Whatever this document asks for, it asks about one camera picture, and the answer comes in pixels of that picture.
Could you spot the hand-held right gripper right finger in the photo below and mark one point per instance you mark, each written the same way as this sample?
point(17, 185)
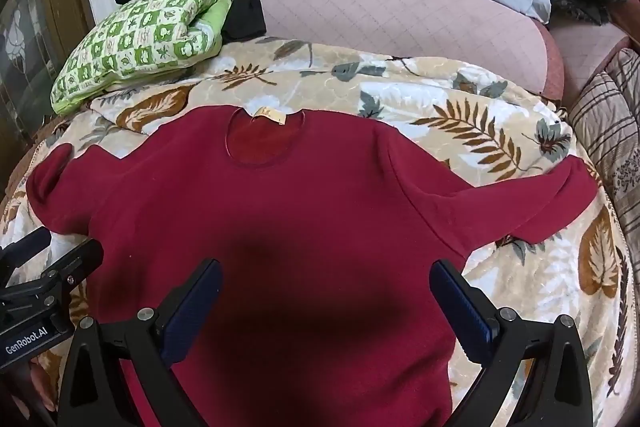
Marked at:
point(462, 313)

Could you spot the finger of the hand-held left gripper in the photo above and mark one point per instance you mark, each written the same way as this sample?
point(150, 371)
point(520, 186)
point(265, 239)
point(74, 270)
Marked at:
point(75, 262)
point(25, 247)

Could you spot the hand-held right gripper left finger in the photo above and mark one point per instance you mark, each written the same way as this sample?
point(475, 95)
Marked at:
point(192, 314)

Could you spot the red sweater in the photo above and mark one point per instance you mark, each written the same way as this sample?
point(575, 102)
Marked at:
point(300, 187)

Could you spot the leaf print blanket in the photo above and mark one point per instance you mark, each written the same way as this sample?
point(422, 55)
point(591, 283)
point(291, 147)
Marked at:
point(450, 107)

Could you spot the wooden cabinet with glass door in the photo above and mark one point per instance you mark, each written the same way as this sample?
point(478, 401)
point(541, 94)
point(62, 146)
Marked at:
point(30, 32)

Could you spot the green checked pillow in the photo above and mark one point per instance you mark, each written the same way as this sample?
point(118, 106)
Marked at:
point(140, 37)

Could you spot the striped plaid blanket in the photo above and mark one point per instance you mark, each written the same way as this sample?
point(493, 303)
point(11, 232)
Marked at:
point(615, 107)

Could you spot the pink quilted cushion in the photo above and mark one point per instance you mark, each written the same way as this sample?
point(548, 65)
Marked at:
point(400, 27)

